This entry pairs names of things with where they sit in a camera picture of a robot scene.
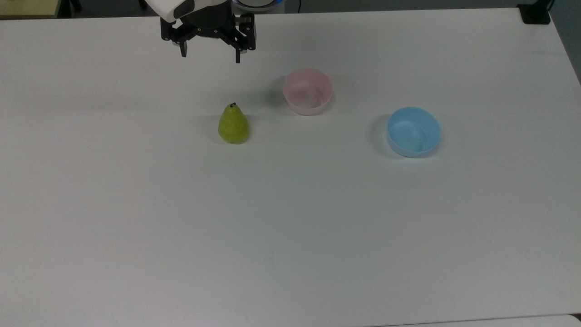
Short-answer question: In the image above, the wooden desk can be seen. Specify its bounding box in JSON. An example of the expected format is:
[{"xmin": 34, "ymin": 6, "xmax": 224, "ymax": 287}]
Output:
[{"xmin": 0, "ymin": 0, "xmax": 62, "ymax": 20}]

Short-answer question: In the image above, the green pear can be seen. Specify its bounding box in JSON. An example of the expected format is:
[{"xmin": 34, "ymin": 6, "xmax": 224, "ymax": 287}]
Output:
[{"xmin": 218, "ymin": 102, "xmax": 250, "ymax": 144}]

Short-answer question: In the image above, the pink plastic bowl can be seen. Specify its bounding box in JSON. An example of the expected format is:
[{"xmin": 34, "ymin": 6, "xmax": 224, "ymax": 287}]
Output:
[{"xmin": 282, "ymin": 68, "xmax": 333, "ymax": 116}]

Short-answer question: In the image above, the black table clamp mount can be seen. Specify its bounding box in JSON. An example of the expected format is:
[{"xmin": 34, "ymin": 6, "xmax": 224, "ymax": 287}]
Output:
[{"xmin": 517, "ymin": 0, "xmax": 553, "ymax": 25}]

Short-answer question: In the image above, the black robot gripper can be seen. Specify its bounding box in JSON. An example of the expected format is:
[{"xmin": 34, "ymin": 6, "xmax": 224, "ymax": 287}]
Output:
[{"xmin": 160, "ymin": 4, "xmax": 257, "ymax": 64}]

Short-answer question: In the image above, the blue plastic bowl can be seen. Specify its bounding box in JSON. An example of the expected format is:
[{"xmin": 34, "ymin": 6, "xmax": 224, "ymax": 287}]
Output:
[{"xmin": 387, "ymin": 107, "xmax": 442, "ymax": 158}]

